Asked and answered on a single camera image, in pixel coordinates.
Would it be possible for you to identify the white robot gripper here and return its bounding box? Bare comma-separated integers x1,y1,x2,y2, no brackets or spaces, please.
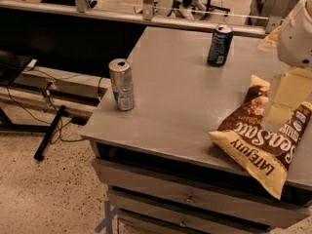
263,0,312,126

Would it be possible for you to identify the blue pepsi can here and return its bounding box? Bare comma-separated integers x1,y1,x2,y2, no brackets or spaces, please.
208,24,233,66

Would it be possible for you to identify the silver energy drink can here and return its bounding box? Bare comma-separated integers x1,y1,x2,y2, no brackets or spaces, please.
108,58,135,111

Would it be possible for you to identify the brown yellow chip bag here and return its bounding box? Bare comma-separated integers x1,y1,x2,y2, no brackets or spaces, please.
209,75,312,199

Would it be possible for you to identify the grey drawer cabinet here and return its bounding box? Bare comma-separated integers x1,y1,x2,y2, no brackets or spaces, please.
82,27,311,234

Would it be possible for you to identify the low grey shelf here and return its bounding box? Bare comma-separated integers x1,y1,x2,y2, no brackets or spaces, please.
0,65,110,119

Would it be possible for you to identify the black floor stand bar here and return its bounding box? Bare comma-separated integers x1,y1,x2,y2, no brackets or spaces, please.
34,105,66,161

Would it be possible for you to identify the metal railing frame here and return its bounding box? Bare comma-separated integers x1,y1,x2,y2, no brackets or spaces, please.
0,0,298,34

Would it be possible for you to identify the black cable on floor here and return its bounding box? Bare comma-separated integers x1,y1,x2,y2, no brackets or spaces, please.
5,69,108,144

